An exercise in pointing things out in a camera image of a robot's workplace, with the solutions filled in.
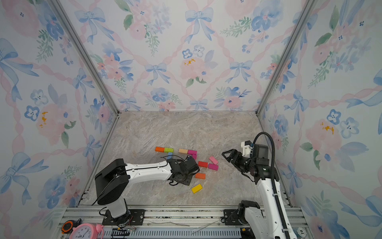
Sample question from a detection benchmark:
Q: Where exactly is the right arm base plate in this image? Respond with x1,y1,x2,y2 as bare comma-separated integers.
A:
221,209,247,226

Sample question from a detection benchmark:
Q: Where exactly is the light pink block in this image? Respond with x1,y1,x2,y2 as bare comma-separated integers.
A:
209,156,218,165

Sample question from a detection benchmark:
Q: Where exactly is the tan wooden block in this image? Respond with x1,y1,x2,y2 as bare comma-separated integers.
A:
179,148,188,154

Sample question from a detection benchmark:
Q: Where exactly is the red block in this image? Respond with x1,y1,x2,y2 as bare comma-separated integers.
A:
198,161,209,168

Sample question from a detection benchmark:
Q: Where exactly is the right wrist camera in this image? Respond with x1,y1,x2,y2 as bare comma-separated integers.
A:
241,140,253,158

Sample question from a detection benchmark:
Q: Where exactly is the orange block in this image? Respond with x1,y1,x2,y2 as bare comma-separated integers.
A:
195,173,206,180
155,147,165,152

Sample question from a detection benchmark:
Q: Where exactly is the pink alarm clock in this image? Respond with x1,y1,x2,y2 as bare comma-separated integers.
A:
69,223,104,239

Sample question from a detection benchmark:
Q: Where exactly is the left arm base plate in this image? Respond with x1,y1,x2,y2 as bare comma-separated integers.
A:
102,209,146,226

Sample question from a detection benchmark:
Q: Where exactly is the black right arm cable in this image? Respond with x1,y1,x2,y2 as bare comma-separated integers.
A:
253,131,291,239

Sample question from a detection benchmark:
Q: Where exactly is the magenta block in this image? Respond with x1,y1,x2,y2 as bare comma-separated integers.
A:
188,150,198,155
208,163,219,171

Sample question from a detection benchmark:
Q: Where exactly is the aluminium left corner post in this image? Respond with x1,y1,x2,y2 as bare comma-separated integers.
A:
47,0,120,115

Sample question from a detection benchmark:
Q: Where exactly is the aluminium corner post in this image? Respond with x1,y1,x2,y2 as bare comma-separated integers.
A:
47,0,120,115
256,0,316,116

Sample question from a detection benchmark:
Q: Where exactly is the green block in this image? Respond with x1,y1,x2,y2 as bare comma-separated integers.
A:
164,147,174,153

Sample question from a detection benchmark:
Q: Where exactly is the aluminium front rail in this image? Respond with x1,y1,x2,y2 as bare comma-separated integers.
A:
51,206,313,239

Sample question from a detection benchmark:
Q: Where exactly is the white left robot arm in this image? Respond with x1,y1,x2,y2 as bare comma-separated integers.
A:
94,155,200,219

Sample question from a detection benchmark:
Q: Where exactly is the aluminium right corner post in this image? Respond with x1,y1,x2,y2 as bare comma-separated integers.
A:
256,0,316,116

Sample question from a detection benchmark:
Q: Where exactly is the yellow block front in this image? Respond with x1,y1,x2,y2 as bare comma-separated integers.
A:
192,184,203,194

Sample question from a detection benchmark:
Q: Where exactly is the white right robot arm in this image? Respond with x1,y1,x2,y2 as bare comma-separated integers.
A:
221,141,297,239

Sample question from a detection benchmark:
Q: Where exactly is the orange black tape measure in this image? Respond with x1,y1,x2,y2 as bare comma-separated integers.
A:
61,219,82,234

